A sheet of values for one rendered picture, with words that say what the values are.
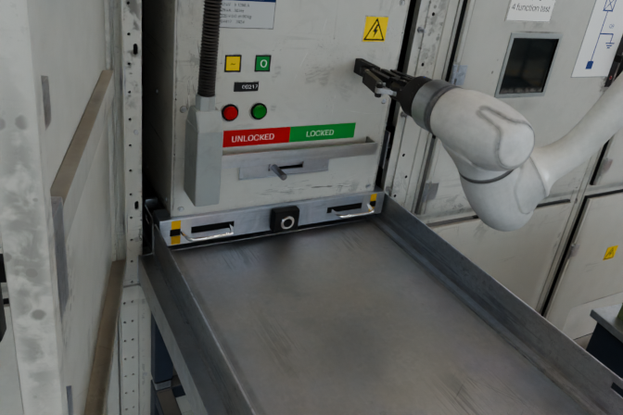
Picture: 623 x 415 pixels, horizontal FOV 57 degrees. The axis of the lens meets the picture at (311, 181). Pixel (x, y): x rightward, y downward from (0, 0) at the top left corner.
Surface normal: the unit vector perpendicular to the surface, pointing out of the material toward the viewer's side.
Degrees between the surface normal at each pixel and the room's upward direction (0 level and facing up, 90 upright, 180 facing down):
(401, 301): 0
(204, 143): 90
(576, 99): 90
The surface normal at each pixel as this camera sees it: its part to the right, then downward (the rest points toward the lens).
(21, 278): 0.20, 0.44
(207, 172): 0.47, 0.43
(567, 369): -0.87, 0.11
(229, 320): 0.12, -0.90
